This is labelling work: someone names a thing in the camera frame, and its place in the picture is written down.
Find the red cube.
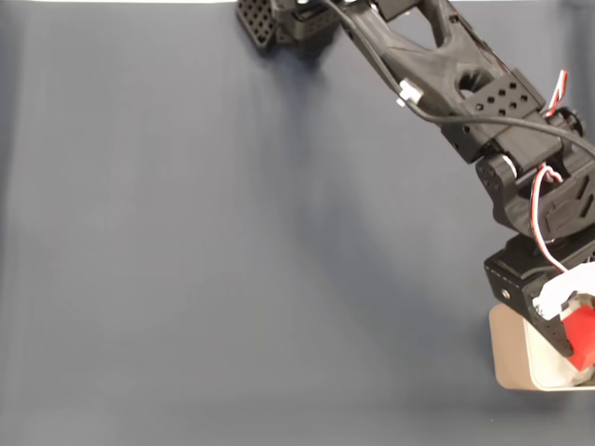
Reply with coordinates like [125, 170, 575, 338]
[560, 304, 595, 373]

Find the beige box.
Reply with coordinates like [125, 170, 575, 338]
[487, 304, 595, 393]

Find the white crumpled tissue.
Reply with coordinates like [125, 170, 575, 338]
[533, 324, 595, 389]

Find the white camera board mount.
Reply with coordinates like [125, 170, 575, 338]
[533, 263, 595, 321]

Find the white red servo cable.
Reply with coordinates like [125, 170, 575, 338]
[531, 165, 569, 274]
[542, 69, 571, 118]

